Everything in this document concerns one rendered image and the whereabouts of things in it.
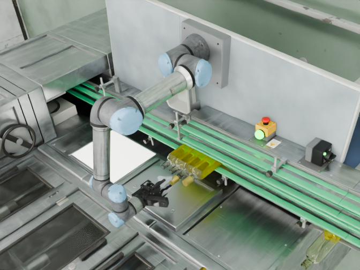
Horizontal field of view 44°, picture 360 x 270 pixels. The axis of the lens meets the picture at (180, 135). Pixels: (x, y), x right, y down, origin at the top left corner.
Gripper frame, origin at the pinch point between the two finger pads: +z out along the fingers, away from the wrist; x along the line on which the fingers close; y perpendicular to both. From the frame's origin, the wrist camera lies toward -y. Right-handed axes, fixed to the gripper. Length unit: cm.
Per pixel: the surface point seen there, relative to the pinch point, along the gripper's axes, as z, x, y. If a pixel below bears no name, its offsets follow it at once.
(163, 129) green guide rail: 24.2, -4.4, 30.9
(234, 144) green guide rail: 28.0, -13.1, -16.7
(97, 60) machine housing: 36, -22, 101
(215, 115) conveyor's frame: 39.2, -15.4, 5.0
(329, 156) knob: 38, -20, -60
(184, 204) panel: 0.8, 12.8, -5.5
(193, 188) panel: 12.2, 12.8, -1.3
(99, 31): 65, -24, 136
